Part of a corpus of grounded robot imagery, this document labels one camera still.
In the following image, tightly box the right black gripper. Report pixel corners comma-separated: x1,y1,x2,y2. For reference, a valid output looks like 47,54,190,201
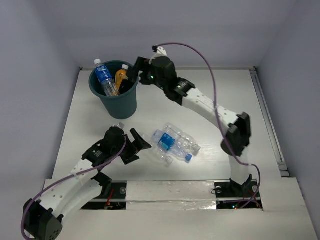
127,56,167,91

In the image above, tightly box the orange juice bottle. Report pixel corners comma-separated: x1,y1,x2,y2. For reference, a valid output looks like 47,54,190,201
115,64,129,95

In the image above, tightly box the light blue label bottle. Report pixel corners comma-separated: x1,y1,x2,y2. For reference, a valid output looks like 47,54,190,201
151,129,193,163

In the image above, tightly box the clear ribbed plastic bottle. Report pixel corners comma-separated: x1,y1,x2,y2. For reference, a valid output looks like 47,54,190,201
139,132,174,167

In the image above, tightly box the blue label water bottle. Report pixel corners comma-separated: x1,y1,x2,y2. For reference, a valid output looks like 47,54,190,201
94,59,119,97

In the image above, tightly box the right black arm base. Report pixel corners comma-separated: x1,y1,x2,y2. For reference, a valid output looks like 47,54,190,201
211,181,263,210

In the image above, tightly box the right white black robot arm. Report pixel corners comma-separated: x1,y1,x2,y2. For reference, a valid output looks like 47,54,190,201
126,56,252,196

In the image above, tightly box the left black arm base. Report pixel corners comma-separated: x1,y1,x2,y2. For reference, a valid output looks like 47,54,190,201
81,181,127,210

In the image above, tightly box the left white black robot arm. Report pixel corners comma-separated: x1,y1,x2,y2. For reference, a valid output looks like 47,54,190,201
20,125,152,240

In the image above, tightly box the dark green plastic bin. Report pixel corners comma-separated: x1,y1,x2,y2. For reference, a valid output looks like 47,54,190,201
89,60,138,120

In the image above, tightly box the silver foil tape strip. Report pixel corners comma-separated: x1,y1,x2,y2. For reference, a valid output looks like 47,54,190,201
125,180,217,211

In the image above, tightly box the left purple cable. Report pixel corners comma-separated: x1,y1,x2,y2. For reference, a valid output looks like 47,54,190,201
20,134,128,240

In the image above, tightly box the purple cable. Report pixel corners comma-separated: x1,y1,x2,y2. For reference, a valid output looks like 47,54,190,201
158,42,261,210
20,134,128,240

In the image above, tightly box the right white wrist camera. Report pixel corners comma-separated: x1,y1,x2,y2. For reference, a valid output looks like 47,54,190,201
149,45,168,63

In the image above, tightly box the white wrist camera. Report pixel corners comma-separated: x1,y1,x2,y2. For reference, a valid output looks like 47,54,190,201
149,45,168,63
112,122,125,130

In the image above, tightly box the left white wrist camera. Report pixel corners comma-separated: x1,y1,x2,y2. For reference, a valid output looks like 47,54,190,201
112,122,125,130

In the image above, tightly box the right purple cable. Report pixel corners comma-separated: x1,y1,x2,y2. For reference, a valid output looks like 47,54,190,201
158,42,261,210

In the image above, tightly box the aluminium side rail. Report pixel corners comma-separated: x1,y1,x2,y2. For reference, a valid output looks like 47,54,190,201
249,67,291,178

